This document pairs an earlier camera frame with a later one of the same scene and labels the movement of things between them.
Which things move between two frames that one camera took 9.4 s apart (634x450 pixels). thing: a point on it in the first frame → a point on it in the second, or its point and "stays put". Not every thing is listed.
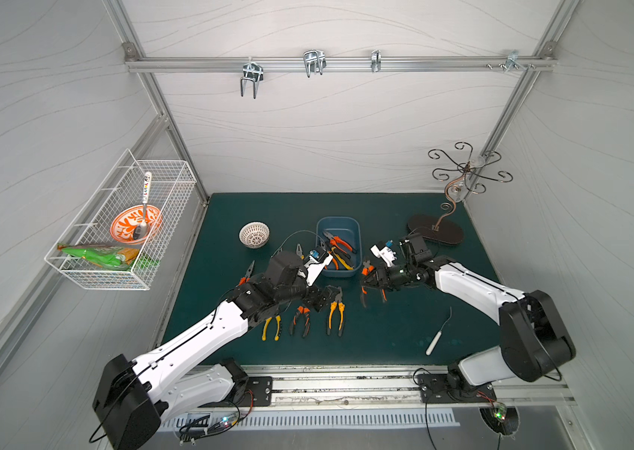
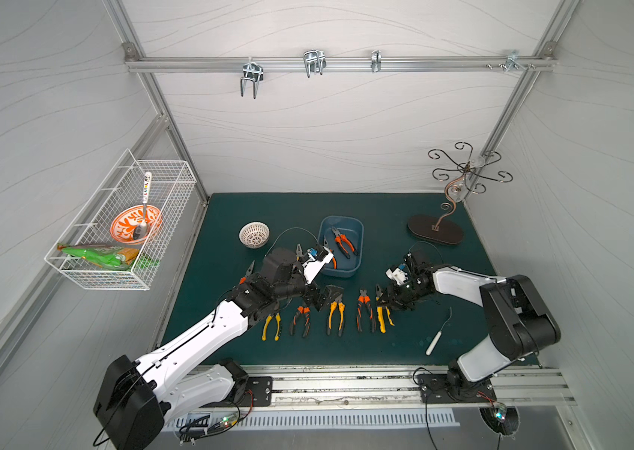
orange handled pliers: [248, 275] stays put
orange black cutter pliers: [368, 267] → [365, 299]
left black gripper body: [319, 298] stays put
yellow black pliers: [278, 332] stays put
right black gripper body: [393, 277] → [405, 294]
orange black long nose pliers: [300, 310] stays put
